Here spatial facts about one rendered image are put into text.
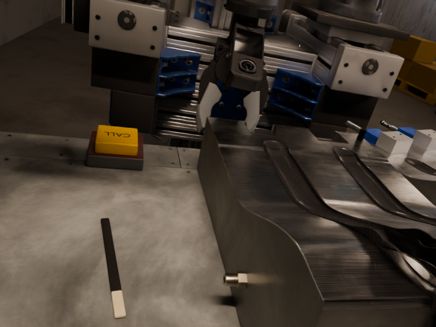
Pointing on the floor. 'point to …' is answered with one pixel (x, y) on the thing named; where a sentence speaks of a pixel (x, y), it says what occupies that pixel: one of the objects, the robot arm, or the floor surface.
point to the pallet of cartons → (416, 67)
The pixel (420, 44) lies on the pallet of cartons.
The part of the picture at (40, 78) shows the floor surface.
